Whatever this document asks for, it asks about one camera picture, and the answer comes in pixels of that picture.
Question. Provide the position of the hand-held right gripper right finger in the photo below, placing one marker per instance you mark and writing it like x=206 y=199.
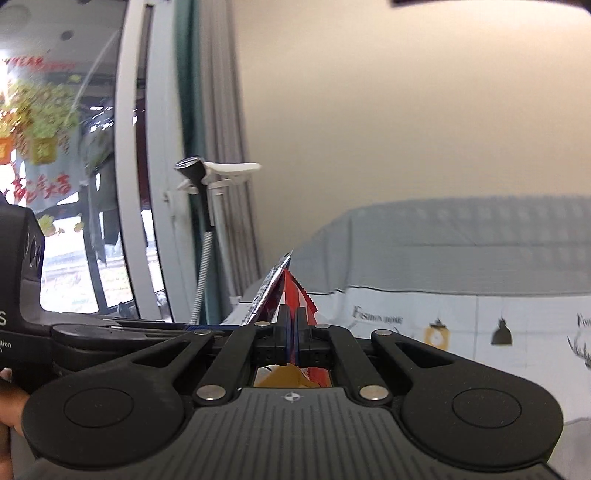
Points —
x=314 y=344

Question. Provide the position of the black garment steamer head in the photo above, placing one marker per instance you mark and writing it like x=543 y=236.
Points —
x=194 y=175

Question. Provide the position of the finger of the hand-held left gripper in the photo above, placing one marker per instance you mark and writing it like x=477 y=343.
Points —
x=198 y=326

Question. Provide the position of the white window frame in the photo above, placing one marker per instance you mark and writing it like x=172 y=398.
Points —
x=134 y=161

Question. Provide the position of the teal curtain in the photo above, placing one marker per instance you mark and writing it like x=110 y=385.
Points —
x=187 y=92

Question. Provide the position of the large red snack packet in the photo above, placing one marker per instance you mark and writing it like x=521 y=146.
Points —
x=295 y=290

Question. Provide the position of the grey curtain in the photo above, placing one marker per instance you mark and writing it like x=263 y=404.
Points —
x=226 y=138

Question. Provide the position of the grey printed bed sheet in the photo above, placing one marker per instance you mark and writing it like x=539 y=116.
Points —
x=438 y=258

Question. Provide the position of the white curtain clip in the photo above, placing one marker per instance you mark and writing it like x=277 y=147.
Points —
x=236 y=300

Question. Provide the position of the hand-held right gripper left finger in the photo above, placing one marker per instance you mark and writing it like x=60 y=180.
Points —
x=272 y=344

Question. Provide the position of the white plastic hanger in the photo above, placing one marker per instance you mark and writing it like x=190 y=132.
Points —
x=231 y=168

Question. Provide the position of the person's left hand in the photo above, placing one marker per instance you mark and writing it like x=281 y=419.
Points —
x=11 y=401

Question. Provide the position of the red yellow window decal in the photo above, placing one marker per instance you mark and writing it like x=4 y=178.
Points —
x=39 y=120

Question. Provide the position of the hanging dark garment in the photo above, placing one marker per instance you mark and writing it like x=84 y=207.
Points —
x=104 y=203

